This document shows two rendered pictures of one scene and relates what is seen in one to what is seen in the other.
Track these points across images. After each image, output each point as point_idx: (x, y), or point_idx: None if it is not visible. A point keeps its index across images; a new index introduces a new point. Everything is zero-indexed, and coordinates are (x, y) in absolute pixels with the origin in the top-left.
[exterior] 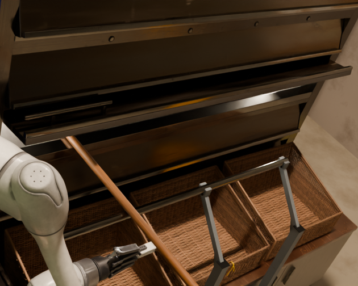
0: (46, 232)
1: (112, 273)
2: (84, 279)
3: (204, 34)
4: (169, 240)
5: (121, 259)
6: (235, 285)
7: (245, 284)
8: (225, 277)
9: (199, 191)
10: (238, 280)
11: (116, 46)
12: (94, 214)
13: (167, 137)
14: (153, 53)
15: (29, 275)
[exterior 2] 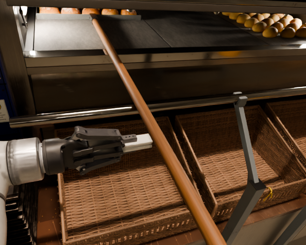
0: None
1: (85, 167)
2: (8, 164)
3: None
4: (212, 164)
5: (90, 147)
6: (272, 211)
7: (283, 212)
8: (262, 202)
9: (232, 98)
10: (276, 207)
11: None
12: (142, 130)
13: (211, 67)
14: None
15: (84, 174)
